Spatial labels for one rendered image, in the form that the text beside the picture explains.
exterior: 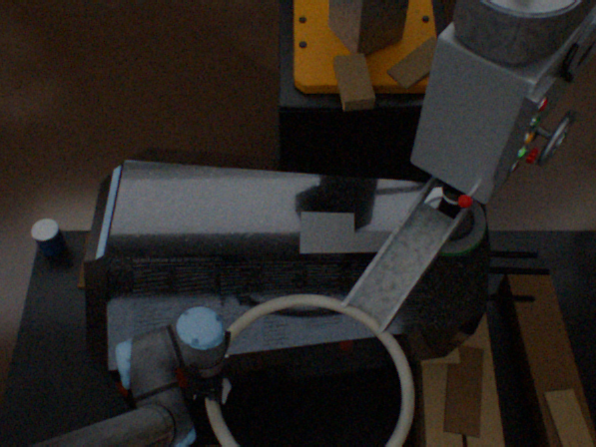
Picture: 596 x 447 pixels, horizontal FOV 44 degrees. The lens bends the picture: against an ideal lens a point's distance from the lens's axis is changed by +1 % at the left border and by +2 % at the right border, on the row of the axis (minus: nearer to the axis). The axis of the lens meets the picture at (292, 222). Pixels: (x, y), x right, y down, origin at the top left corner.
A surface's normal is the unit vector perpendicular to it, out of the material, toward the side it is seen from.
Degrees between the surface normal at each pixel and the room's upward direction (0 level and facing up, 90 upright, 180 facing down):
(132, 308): 45
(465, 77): 90
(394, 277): 15
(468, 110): 90
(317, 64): 0
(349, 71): 0
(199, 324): 8
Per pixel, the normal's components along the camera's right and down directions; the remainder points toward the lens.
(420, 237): -0.16, -0.34
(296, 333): 0.01, 0.22
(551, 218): 0.00, -0.54
